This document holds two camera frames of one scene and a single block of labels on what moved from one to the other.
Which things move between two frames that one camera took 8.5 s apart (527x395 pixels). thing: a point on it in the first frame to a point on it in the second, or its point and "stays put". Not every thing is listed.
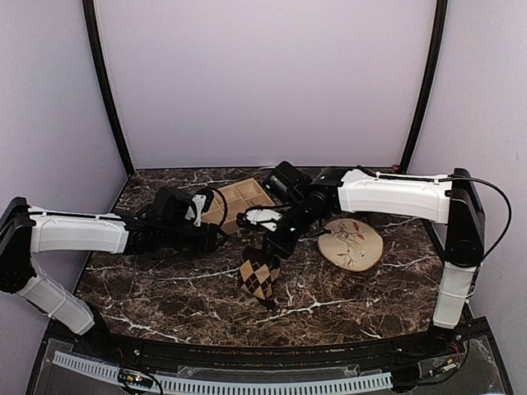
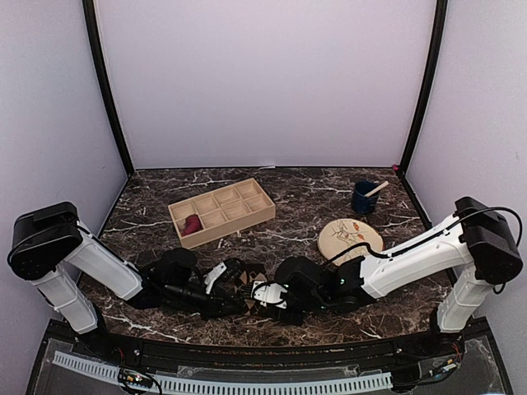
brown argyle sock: [258, 274] to [243, 289]
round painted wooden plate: [351, 245] stays put
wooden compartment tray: [240, 197] stays put
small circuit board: [132, 378] stays put
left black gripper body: [173, 237] to [176, 294]
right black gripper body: [302, 220] to [313, 304]
